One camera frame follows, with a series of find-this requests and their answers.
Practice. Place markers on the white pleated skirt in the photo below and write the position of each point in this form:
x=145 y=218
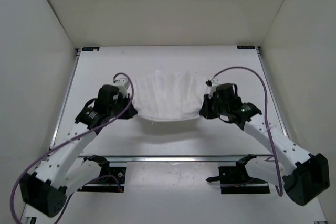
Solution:
x=169 y=96

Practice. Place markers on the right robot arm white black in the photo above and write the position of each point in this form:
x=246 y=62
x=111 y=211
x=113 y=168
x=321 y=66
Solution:
x=295 y=171

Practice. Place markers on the blue label corner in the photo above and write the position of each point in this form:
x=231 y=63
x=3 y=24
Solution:
x=245 y=47
x=90 y=49

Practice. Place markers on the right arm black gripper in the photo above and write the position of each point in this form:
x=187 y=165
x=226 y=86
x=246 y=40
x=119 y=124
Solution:
x=206 y=111

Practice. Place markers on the aluminium table edge rail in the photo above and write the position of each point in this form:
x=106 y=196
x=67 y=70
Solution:
x=173 y=158

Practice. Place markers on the blue label right corner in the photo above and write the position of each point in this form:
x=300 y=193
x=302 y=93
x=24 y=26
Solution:
x=245 y=47

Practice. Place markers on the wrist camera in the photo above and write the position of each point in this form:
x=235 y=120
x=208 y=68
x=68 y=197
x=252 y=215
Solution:
x=225 y=92
x=113 y=91

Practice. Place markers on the blue label left corner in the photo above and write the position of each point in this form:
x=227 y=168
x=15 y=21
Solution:
x=90 y=49

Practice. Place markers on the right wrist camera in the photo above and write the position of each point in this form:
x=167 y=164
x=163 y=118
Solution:
x=225 y=92

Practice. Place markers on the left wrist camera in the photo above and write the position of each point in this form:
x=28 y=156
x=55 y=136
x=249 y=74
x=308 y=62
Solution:
x=113 y=91

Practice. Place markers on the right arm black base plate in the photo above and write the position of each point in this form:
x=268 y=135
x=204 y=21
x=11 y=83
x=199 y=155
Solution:
x=233 y=182

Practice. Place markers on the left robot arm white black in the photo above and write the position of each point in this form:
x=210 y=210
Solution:
x=50 y=186

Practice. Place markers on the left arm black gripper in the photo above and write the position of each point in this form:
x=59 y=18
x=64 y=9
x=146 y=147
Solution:
x=130 y=111

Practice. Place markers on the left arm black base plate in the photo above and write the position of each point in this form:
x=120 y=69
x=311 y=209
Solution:
x=110 y=180

